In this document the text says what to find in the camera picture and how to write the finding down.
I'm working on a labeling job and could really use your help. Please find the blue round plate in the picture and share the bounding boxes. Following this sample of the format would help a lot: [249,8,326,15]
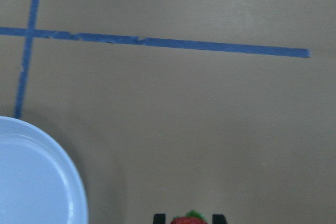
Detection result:
[1,116,89,223]

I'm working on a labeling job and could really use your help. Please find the red strawberry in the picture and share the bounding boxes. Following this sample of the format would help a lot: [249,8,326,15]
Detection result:
[170,210,207,224]

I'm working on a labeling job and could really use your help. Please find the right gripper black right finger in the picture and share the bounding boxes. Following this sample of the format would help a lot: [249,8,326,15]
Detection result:
[212,214,228,224]

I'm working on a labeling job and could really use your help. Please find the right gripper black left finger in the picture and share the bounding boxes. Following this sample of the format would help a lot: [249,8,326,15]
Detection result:
[153,214,166,224]

